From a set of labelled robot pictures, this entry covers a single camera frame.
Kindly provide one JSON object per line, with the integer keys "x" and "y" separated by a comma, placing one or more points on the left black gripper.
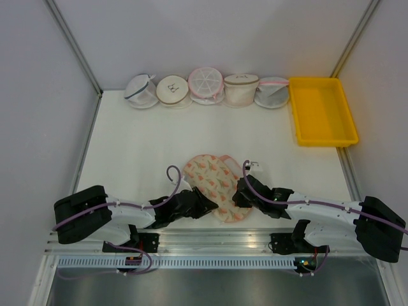
{"x": 204, "y": 205}

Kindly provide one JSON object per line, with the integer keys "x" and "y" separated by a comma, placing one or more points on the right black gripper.
{"x": 239, "y": 201}

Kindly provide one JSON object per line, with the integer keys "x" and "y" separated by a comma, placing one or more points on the floral mesh laundry bag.
{"x": 217, "y": 179}

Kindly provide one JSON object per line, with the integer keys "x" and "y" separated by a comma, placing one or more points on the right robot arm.
{"x": 322, "y": 225}

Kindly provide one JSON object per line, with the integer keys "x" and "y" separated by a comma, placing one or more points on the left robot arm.
{"x": 94, "y": 214}

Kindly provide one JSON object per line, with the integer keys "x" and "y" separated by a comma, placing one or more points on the cylindrical beige laundry bag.
{"x": 240, "y": 90}

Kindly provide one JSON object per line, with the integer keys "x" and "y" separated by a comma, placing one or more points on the white bag pink zipper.
{"x": 272, "y": 92}

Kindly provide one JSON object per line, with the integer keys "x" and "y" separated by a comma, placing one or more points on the pink rimmed round laundry bag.
{"x": 206, "y": 86}

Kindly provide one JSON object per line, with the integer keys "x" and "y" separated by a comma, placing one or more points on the round beige laundry bag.
{"x": 173, "y": 92}

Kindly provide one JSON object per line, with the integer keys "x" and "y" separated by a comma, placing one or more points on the white bag blue zipper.
{"x": 140, "y": 92}

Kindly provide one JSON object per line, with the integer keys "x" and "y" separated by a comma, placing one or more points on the yellow plastic tray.
{"x": 321, "y": 113}

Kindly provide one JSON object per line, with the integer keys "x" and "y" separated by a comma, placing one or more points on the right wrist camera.
{"x": 254, "y": 166}

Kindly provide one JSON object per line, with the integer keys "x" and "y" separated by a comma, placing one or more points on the aluminium mounting rail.
{"x": 183, "y": 242}

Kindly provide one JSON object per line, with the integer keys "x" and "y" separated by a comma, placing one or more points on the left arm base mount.
{"x": 147, "y": 242}

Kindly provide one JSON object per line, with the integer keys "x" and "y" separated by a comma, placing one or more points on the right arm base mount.
{"x": 286, "y": 244}

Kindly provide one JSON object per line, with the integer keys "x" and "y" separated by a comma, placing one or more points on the white slotted cable duct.
{"x": 185, "y": 262}

